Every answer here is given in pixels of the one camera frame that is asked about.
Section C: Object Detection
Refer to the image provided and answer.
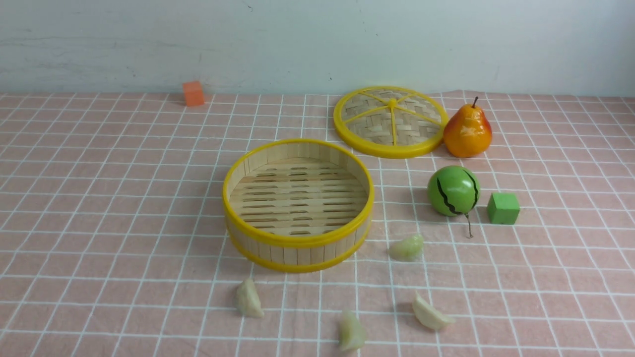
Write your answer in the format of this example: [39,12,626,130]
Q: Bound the bamboo steamer tray yellow rims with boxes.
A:
[222,138,375,273]

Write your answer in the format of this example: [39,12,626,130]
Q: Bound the greenish dumpling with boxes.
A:
[388,235,425,262]

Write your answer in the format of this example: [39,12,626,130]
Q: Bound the green toy watermelon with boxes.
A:
[427,166,481,238]

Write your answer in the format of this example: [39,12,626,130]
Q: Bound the woven steamer lid yellow rim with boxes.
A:
[333,86,449,160]

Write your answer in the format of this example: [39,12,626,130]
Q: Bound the pink checkered tablecloth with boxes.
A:
[0,93,635,357]

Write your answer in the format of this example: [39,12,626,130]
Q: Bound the orange cube block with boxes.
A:
[182,80,205,107]

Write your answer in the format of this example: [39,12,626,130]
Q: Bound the green cube block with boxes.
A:
[486,192,521,225]

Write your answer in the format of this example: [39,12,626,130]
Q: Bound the orange yellow toy pear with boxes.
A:
[443,96,493,158]

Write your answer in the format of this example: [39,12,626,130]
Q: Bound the pale dumpling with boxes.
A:
[235,278,264,318]
[411,292,456,331]
[338,310,367,352]

